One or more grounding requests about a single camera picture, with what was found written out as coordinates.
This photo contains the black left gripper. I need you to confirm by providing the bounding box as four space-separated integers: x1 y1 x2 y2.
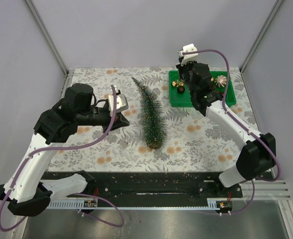
77 106 131 134

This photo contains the small green christmas tree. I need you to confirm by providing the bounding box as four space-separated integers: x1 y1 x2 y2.
132 77 167 149

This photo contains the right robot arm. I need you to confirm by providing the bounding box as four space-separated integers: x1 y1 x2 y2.
176 61 276 197

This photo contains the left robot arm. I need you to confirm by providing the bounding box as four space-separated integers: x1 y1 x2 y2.
0 83 129 217

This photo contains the dark brown bauble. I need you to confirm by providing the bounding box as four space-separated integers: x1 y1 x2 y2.
177 86 185 94

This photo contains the gold ribbed ornament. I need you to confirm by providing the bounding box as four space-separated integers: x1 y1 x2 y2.
172 81 179 88

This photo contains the green plastic tray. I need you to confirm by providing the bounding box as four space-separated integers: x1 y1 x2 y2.
168 70 236 108

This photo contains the floral paper mat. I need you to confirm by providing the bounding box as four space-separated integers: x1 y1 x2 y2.
48 66 265 173

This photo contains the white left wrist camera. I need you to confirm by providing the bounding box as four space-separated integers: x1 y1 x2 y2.
107 85 129 115

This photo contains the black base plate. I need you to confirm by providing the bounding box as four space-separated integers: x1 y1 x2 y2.
84 172 243 208

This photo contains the white slotted cable duct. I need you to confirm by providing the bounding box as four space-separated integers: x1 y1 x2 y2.
47 200 98 210

